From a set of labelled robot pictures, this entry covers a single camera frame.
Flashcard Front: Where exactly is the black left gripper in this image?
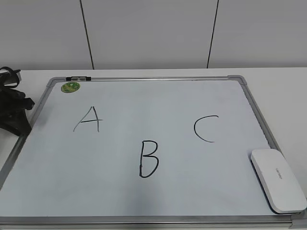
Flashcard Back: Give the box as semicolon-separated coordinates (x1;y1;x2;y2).
0;84;35;136

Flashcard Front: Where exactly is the white whiteboard eraser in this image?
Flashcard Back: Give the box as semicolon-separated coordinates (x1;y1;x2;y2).
250;149;307;214

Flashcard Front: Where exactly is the green round magnet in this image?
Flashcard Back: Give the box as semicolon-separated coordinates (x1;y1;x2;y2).
61;82;81;93

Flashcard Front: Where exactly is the white framed whiteboard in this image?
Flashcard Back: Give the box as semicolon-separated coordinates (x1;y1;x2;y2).
0;75;307;228

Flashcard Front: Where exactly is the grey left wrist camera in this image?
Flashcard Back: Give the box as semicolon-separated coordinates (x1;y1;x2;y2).
0;67;21;88

